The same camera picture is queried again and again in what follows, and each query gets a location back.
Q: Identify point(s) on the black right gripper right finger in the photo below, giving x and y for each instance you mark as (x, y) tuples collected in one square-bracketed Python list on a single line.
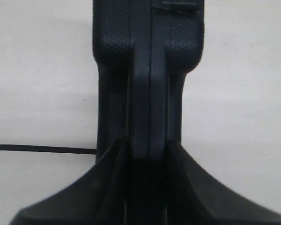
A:
[(194, 197)]

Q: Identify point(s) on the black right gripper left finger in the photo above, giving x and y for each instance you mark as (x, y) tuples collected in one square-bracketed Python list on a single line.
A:
[(97, 198)]

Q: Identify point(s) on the black plastic carrying case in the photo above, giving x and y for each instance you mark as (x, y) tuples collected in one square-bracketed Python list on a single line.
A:
[(144, 49)]

